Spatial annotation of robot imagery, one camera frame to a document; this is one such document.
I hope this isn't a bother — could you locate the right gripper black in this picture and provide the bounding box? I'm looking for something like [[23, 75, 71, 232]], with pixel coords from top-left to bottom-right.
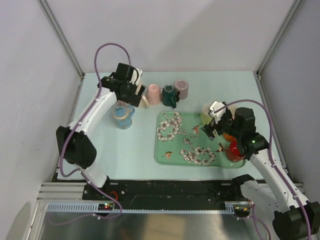
[[201, 109, 242, 141]]

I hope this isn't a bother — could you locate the orange mug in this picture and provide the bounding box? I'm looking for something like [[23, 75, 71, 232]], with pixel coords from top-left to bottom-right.
[[223, 133, 237, 142]]

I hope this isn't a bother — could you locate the red mug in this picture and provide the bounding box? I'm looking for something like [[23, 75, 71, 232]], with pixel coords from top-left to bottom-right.
[[225, 140, 245, 163]]

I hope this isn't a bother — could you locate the cream floral mug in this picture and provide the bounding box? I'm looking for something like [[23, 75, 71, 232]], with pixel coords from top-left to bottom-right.
[[139, 95, 150, 108]]

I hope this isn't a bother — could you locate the light green mug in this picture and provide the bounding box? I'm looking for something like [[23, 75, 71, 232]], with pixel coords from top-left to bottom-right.
[[200, 103, 213, 125]]

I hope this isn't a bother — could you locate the yellow mug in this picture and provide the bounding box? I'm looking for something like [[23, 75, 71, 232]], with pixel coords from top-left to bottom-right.
[[227, 104, 238, 119]]

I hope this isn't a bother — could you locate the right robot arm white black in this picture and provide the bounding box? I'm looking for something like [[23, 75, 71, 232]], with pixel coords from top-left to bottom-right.
[[202, 101, 320, 240]]

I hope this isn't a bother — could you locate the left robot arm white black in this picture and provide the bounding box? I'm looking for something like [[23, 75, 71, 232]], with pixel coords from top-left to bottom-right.
[[56, 63, 146, 200]]

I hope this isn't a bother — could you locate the light pink mug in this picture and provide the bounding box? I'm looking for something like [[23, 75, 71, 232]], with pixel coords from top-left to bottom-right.
[[147, 84, 161, 106]]

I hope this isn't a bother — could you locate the blue floral mug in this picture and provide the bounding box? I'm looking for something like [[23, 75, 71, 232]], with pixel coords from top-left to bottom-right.
[[112, 105, 135, 130]]

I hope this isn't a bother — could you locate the dark green mug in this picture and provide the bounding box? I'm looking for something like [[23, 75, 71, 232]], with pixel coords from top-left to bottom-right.
[[161, 85, 180, 109]]

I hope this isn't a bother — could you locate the mauve mug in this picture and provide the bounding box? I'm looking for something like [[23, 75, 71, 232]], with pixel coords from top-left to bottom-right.
[[174, 79, 189, 100]]

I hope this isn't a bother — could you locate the green floral tray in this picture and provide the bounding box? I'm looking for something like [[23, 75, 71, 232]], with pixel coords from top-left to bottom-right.
[[154, 111, 246, 169]]

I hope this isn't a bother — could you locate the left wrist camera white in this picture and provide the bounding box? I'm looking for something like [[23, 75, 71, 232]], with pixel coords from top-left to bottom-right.
[[130, 67, 143, 85]]

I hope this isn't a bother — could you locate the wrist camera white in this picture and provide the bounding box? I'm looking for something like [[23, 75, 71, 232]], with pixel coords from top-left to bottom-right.
[[208, 101, 226, 119], [130, 67, 143, 85]]

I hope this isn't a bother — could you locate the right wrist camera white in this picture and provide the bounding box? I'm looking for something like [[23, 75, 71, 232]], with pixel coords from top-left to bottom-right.
[[208, 101, 226, 119]]

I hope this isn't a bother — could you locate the grey cable duct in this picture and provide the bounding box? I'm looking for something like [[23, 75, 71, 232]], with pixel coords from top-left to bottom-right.
[[46, 201, 251, 214]]

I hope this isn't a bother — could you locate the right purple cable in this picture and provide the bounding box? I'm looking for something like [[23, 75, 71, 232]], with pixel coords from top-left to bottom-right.
[[214, 99, 313, 240]]

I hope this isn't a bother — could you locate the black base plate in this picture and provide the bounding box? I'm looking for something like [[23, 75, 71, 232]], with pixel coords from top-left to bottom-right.
[[82, 180, 252, 210]]

